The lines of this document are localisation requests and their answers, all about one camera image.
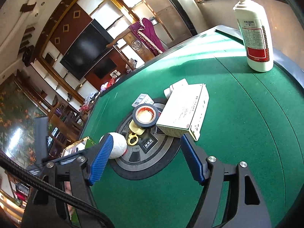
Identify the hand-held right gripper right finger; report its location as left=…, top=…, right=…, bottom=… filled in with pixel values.
left=180, top=133, right=272, bottom=228

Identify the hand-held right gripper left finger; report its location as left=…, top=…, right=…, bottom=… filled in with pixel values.
left=21, top=133, right=114, bottom=228

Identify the white gold-rimmed gift box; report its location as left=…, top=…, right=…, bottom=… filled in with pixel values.
left=62, top=136, right=97, bottom=157

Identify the beige plush ball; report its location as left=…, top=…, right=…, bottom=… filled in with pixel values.
left=99, top=132, right=127, bottom=159

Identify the brown wooden armchair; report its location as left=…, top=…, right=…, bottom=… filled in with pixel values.
left=47, top=95, right=88, bottom=133

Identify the round table control panel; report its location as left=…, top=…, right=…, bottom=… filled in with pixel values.
left=108, top=97, right=182, bottom=180

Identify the large white carton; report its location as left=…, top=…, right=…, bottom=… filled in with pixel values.
left=155, top=83, right=210, bottom=141

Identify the black tape roll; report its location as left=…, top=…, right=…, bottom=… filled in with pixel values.
left=132, top=104, right=162, bottom=129

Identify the small striped label box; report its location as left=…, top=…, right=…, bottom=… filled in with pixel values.
left=132, top=93, right=154, bottom=107

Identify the small white bottle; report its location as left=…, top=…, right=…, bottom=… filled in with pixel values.
left=163, top=78, right=188, bottom=98

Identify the wooden chair with medallion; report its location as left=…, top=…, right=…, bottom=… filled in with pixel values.
left=106, top=17, right=167, bottom=63

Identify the maroon fringed cloth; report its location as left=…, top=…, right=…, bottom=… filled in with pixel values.
left=129, top=18, right=165, bottom=55

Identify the white bottle red cap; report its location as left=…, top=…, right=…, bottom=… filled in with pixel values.
left=232, top=0, right=274, bottom=73

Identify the standing air conditioner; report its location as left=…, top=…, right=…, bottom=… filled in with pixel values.
left=154, top=0, right=209, bottom=36

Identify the floral wall mural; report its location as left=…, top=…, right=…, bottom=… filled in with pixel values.
left=0, top=76, right=48, bottom=162

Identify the black braided cable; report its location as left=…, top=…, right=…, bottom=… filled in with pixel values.
left=0, top=151, right=114, bottom=228

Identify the black wall television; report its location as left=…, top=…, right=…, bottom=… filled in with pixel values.
left=59, top=19, right=114, bottom=81

